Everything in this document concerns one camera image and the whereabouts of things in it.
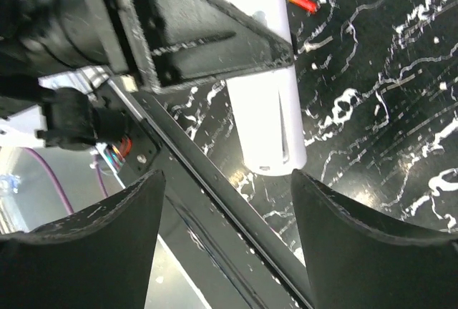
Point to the white remote control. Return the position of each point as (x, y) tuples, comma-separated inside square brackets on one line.
[(266, 106)]

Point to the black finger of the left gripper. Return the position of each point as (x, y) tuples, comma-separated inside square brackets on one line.
[(194, 42)]

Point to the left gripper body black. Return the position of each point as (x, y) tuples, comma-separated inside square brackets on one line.
[(44, 38)]

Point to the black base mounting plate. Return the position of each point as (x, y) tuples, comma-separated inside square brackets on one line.
[(204, 134)]

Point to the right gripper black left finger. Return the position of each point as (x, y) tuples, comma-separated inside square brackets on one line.
[(99, 257)]

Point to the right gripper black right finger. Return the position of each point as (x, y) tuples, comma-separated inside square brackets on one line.
[(358, 257)]

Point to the red orange battery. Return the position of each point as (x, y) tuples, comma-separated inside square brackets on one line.
[(307, 5)]

